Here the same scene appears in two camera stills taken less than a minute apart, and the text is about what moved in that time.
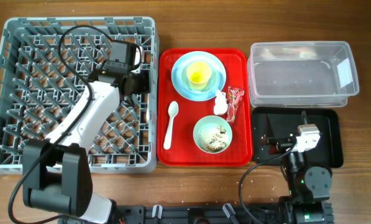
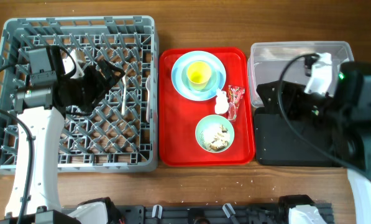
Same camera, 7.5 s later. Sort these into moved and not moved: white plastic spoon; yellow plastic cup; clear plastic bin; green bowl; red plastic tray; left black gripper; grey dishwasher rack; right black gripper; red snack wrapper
Moved: right black gripper; left black gripper; white plastic spoon
Not moved: green bowl; grey dishwasher rack; red snack wrapper; clear plastic bin; yellow plastic cup; red plastic tray
